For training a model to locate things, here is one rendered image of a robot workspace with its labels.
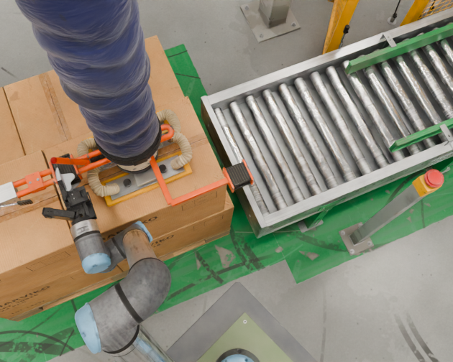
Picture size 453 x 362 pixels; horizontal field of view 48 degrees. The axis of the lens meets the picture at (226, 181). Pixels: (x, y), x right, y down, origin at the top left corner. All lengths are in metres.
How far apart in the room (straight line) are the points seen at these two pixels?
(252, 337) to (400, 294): 1.20
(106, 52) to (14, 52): 2.39
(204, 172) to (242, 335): 0.64
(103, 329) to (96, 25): 0.70
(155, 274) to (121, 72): 0.51
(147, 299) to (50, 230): 0.76
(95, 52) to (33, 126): 1.49
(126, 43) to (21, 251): 1.04
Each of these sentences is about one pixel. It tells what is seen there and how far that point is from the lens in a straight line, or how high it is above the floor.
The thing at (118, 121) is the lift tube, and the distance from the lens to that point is 1.45.
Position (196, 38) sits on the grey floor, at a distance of 3.38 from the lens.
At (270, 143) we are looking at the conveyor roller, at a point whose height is 0.55.
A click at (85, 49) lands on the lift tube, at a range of 1.13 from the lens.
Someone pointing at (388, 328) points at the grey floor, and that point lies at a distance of 2.95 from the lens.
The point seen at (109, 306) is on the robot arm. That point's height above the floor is 1.51.
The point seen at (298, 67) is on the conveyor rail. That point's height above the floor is 0.59.
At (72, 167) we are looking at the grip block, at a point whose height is 1.09.
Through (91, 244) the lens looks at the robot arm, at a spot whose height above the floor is 1.11.
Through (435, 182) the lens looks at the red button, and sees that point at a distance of 2.03.
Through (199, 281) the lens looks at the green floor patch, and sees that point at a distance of 2.81.
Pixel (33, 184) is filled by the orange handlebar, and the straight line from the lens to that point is 1.88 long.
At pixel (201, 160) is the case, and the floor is 0.95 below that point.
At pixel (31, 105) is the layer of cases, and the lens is 2.65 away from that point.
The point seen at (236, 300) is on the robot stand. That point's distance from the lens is 2.05.
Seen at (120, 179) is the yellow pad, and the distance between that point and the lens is 1.94.
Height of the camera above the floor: 2.78
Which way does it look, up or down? 71 degrees down
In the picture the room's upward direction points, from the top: 7 degrees clockwise
